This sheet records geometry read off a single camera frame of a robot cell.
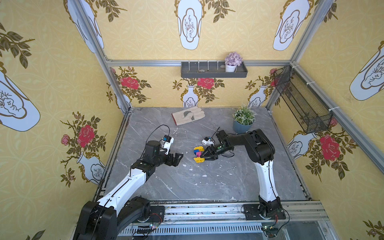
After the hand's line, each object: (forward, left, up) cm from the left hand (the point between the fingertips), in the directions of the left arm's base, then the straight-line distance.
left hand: (177, 152), depth 85 cm
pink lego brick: (+2, -12, -6) cm, 14 cm away
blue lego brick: (+5, -11, -8) cm, 14 cm away
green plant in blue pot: (+21, -42, +5) cm, 47 cm away
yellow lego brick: (-1, -13, -7) cm, 15 cm away
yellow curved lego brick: (+7, -14, -7) cm, 17 cm away
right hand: (-2, -16, -10) cm, 19 cm away
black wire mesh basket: (+14, -76, +15) cm, 79 cm away
